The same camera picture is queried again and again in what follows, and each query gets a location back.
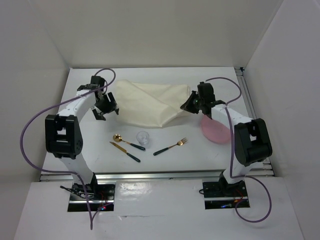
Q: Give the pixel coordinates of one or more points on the clear glass cup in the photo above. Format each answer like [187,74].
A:
[143,138]

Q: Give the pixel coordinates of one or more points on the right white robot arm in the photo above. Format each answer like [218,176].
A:
[250,141]

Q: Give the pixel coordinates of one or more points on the cream cloth placemat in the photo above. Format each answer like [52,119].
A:
[150,106]

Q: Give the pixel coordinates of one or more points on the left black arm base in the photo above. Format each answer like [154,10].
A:
[102,201]

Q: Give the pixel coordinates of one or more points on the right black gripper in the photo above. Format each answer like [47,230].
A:
[188,105]

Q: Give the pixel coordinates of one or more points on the pink plate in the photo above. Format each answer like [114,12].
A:
[215,131]

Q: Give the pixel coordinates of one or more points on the gold spoon green handle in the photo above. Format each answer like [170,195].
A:
[118,138]

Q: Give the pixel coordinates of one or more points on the front aluminium rail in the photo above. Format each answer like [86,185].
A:
[156,175]

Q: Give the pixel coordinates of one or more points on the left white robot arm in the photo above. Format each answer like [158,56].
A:
[63,137]

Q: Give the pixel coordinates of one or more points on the gold fork green handle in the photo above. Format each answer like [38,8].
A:
[179,143]

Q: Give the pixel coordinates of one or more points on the aluminium rail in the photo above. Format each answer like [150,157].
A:
[239,72]
[156,175]

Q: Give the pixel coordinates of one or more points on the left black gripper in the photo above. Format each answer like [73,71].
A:
[111,106]

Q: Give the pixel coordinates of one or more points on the gold knife green handle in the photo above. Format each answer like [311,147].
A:
[124,151]

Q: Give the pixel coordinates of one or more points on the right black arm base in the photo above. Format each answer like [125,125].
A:
[218,196]

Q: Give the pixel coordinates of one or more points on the right aluminium rail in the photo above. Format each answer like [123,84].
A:
[239,72]

